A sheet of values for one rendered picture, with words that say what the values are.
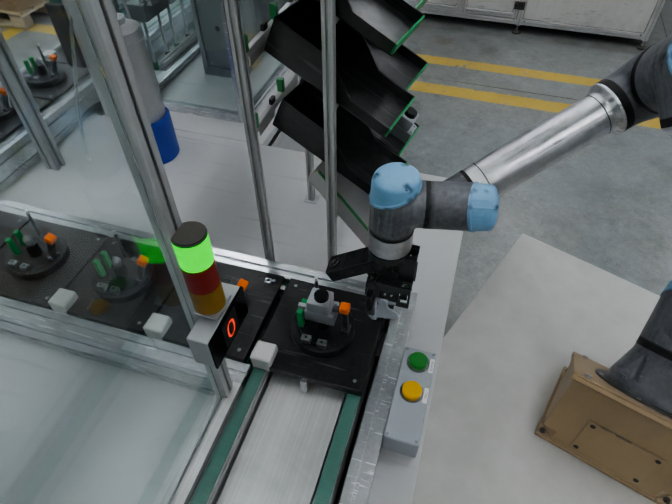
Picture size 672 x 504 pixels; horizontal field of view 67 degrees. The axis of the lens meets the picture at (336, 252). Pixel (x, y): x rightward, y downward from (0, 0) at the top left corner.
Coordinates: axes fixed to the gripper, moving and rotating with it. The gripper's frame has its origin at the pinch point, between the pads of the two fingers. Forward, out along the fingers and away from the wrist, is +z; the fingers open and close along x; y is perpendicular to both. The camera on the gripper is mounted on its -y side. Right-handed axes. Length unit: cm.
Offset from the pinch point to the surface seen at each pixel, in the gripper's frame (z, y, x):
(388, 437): 11.6, 8.5, -18.8
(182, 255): -32.3, -22.4, -21.4
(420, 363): 10.2, 11.4, -2.2
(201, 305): -21.2, -22.1, -21.4
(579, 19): 90, 78, 401
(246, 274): 10.4, -33.2, 10.0
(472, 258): 107, 26, 125
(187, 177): 21, -74, 51
